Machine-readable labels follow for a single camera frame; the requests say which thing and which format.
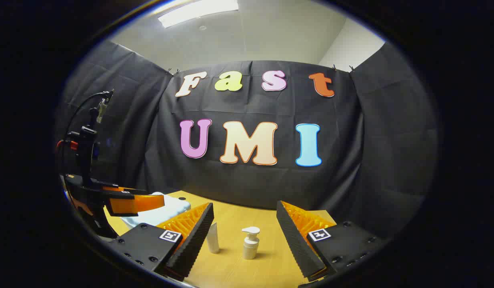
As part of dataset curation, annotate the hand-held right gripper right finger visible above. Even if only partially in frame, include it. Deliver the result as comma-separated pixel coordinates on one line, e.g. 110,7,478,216
276,201,389,282

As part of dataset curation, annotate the light blue suitcase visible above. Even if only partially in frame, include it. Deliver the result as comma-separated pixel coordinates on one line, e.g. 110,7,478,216
125,192,191,230

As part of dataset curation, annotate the white skin care tube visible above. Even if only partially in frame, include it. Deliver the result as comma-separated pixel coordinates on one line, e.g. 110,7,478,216
206,222,220,254

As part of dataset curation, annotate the black cable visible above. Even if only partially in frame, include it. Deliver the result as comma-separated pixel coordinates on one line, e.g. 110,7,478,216
61,91,113,176

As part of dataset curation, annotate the white pump bottle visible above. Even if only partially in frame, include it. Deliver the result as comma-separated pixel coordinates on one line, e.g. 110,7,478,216
242,226,261,260

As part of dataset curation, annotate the ceiling light panel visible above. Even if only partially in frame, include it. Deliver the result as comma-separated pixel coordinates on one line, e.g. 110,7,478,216
158,0,239,28

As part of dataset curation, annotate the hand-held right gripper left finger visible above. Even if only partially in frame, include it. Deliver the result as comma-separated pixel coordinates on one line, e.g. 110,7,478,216
109,202,215,280

